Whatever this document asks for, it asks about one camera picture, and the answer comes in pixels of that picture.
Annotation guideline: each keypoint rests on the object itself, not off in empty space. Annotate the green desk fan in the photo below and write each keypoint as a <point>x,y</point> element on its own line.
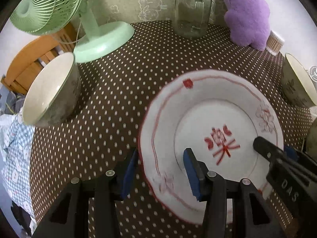
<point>45,17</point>

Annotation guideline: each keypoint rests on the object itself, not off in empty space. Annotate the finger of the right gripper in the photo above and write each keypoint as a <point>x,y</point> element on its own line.
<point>295,156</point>
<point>295,184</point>

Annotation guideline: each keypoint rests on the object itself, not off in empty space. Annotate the blue checkered cloth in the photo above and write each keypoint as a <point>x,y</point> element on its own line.
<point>16,146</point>

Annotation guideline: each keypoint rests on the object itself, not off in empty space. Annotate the brown polka dot tablecloth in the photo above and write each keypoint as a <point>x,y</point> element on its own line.
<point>116,91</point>

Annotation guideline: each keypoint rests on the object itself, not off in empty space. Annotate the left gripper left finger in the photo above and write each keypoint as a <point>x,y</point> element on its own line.
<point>68,215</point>

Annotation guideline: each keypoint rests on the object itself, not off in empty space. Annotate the cotton swab container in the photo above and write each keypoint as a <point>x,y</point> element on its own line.
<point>274,43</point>

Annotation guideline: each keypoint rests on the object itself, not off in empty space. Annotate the glass jar black lid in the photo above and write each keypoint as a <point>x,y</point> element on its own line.
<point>191,17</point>

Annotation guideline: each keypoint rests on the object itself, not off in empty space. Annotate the orange wooden chair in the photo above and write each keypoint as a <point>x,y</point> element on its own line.
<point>26,65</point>

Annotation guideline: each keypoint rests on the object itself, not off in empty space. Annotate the purple plush toy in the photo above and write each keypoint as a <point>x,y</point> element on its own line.
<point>248,21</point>

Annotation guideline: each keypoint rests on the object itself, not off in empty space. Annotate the white plate red pattern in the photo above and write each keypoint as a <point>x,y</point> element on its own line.
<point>218,115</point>

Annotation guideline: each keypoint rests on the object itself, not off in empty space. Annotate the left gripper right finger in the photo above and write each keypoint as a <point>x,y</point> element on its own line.
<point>252,217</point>

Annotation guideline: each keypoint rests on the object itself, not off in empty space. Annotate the white floor fan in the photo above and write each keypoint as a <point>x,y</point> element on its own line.
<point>312,72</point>

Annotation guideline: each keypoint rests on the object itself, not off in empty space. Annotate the green ceramic bowl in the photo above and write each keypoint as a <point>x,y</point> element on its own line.
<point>297,86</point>
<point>53,95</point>

